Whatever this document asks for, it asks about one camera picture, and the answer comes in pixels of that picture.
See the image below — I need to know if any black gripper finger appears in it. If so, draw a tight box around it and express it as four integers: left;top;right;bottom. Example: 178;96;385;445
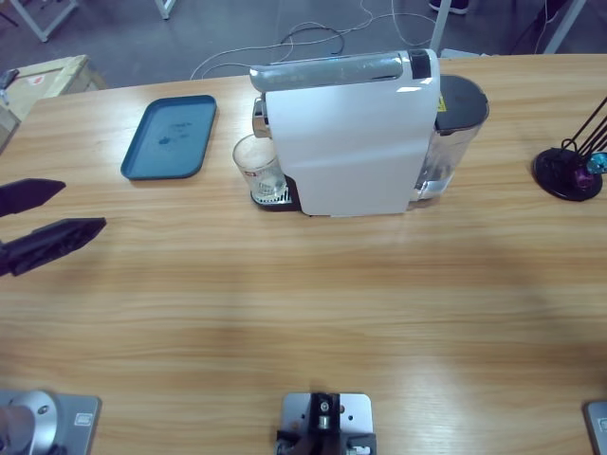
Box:
0;217;106;278
0;178;66;218

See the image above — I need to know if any clear glass cup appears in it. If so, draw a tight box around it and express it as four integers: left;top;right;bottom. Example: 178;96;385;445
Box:
230;134;285;203

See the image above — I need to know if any silver coffee machine lever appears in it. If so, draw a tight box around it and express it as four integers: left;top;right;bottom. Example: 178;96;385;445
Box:
249;49;404;91

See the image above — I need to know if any white capsule coffee machine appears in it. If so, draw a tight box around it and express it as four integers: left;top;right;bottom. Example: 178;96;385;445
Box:
249;48;489;219

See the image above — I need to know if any wooden crate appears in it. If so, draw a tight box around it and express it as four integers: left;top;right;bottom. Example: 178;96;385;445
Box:
0;54;108;157

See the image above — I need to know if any blue plastic tray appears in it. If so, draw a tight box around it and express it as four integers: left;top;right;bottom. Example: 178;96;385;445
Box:
120;94;218;181

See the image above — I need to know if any metal grid drip tray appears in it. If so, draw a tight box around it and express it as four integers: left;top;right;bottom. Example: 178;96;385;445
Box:
249;174;301;212

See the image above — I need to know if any white table leg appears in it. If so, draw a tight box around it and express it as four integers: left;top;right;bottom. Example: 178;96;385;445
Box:
154;0;184;21
429;0;451;61

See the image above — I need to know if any clear water tank black lid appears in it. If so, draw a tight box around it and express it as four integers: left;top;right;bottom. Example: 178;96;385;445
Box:
410;74;489;209

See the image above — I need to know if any grey floor box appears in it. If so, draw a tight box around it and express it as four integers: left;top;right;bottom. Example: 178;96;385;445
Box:
438;46;492;61

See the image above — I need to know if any dark sneaker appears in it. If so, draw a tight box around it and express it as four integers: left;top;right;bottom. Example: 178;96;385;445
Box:
429;0;473;15

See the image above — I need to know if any black capsule holder with rods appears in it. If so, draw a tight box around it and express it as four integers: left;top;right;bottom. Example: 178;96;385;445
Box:
531;97;607;203

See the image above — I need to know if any white table frame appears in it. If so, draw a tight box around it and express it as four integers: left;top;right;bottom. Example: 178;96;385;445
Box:
0;0;80;44
543;0;589;56

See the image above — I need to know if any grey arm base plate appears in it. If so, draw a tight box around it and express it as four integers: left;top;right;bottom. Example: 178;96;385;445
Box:
581;400;607;455
0;389;103;455

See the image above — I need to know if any white floor cable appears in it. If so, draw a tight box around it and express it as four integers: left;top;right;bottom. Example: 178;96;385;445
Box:
189;0;437;82

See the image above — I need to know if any grey mount plate dark post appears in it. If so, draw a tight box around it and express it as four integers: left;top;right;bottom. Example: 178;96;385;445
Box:
276;391;378;455

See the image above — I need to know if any black floor cable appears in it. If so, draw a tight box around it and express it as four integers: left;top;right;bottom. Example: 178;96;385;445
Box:
279;26;347;56

